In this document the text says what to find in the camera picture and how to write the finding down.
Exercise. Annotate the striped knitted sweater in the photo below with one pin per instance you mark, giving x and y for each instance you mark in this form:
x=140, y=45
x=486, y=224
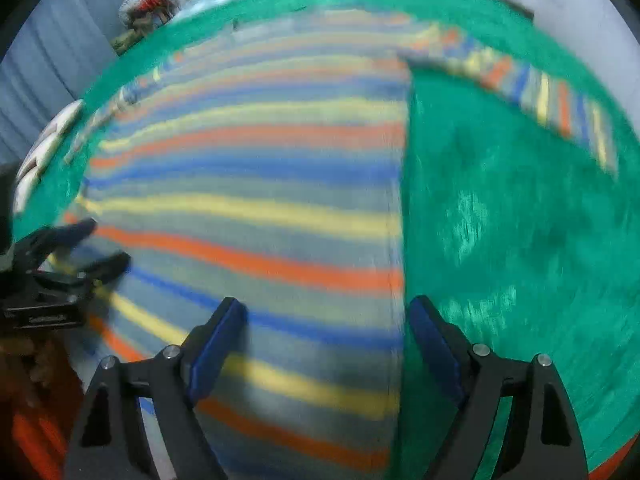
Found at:
x=250, y=185

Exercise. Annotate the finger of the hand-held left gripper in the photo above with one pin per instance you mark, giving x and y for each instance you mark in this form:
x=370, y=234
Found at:
x=65, y=235
x=100, y=267

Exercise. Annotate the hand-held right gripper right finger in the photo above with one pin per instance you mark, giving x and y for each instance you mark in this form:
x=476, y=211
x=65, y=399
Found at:
x=435, y=355

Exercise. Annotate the green velvet blanket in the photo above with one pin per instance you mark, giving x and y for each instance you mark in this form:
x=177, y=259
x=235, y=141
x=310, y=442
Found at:
x=500, y=235

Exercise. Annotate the cream brown patterned pillow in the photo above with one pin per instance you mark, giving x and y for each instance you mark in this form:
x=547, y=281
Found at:
x=45, y=145

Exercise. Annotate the person's left hand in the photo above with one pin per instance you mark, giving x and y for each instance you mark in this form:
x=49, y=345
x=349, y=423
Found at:
x=30, y=365

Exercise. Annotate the pile of clothes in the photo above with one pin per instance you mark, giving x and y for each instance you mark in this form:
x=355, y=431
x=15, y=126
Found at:
x=147, y=10

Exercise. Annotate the orange knitted garment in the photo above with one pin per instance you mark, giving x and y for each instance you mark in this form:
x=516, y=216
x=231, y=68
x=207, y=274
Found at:
x=30, y=440

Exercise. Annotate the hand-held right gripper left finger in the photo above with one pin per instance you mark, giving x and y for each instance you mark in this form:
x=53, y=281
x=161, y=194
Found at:
x=215, y=355

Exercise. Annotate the grey blue curtain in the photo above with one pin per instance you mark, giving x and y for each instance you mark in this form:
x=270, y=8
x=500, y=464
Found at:
x=55, y=60

